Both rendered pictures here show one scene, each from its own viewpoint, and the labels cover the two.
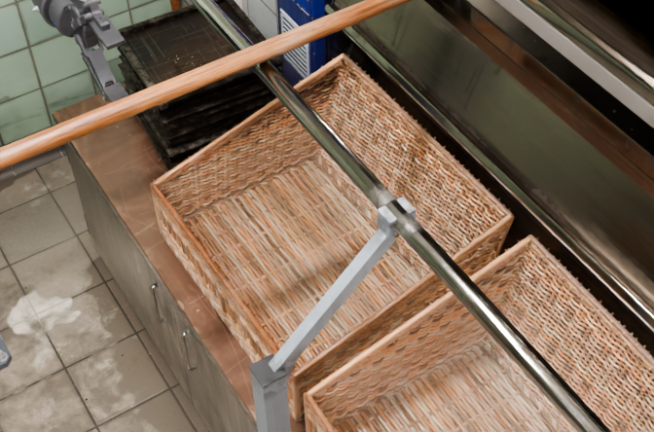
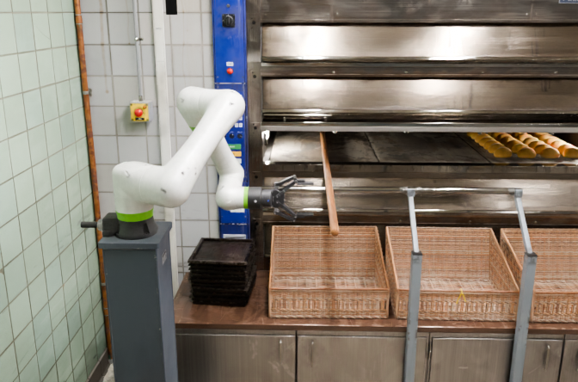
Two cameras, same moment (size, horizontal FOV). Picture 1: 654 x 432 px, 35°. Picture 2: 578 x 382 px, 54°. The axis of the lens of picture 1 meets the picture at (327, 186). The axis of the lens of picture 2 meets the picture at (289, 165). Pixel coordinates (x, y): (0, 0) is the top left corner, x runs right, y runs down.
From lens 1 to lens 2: 228 cm
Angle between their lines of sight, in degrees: 57
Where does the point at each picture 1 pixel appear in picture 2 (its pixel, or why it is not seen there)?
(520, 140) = (370, 198)
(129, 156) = (218, 312)
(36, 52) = (71, 346)
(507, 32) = (357, 164)
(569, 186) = (394, 198)
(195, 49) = (221, 251)
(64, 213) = not seen: outside the picture
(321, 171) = (281, 279)
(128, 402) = not seen: outside the picture
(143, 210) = (252, 318)
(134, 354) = not seen: outside the picture
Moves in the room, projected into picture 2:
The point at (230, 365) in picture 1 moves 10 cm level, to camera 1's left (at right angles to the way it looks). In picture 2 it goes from (350, 323) to (340, 333)
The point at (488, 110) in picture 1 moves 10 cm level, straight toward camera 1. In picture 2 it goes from (353, 197) to (368, 201)
